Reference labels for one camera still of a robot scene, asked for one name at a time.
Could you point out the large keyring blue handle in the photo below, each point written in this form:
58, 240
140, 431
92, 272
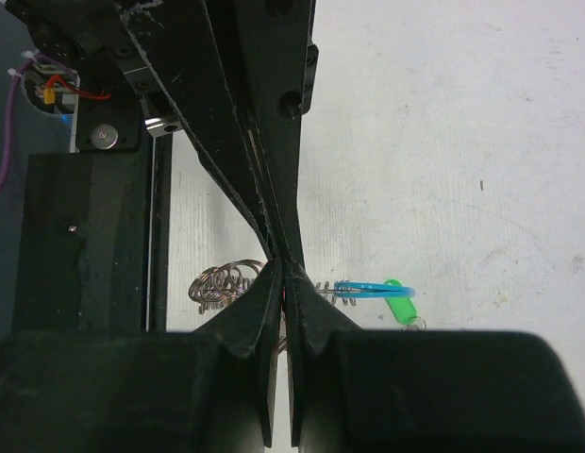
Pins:
217, 287

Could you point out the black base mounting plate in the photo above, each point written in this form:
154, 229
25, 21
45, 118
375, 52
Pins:
94, 240

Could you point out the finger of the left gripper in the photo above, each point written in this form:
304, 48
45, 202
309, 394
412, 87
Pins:
265, 45

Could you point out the green tag key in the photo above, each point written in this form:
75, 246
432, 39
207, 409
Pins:
405, 313

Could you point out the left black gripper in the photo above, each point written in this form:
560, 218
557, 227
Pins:
84, 60

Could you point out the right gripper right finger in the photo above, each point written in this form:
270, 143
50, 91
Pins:
360, 390

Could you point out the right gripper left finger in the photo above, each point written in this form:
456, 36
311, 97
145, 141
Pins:
209, 390

